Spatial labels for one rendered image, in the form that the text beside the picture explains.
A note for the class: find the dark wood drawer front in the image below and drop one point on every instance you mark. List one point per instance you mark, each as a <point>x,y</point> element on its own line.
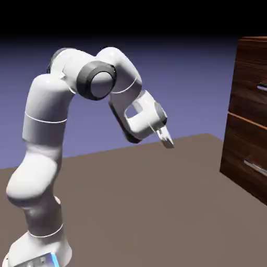
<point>239,154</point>
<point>248,83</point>

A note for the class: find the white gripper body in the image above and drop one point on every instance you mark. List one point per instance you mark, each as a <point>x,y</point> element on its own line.
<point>166,136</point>

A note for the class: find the dark wood cabinet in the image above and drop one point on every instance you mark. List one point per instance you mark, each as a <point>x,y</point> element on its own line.
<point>248,116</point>

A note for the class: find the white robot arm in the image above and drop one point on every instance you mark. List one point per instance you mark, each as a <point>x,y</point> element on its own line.
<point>44,104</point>

